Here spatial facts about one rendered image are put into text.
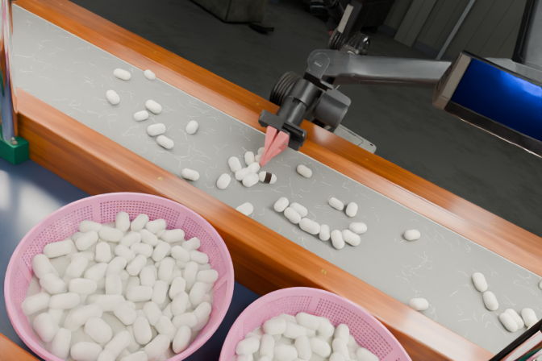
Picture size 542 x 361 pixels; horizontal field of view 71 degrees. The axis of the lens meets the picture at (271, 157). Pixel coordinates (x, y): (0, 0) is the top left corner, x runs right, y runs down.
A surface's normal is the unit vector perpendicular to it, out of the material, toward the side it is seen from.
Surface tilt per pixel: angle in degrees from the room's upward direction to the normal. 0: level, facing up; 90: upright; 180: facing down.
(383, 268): 0
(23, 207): 0
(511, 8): 90
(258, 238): 0
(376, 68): 50
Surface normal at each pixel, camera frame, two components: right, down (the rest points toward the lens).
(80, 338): 0.32, -0.78
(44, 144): -0.37, 0.43
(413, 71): 0.03, -0.11
